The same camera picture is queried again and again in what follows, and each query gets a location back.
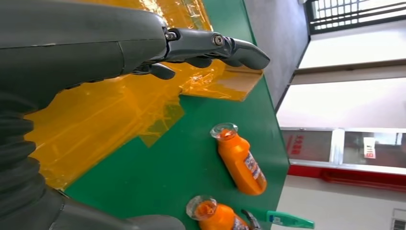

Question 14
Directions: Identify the teal plastic bottle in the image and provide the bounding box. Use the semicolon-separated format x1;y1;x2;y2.
266;210;316;230

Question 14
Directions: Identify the yellow plastic wrapped cardboard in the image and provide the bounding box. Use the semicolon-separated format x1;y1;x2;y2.
23;0;264;191

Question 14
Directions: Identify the green table mat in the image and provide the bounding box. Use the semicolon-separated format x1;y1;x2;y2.
63;0;291;230

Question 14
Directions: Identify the red and white cabinet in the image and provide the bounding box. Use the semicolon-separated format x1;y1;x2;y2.
281;126;406;193

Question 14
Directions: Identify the black window grille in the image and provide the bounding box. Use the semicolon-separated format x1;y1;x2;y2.
305;0;406;35

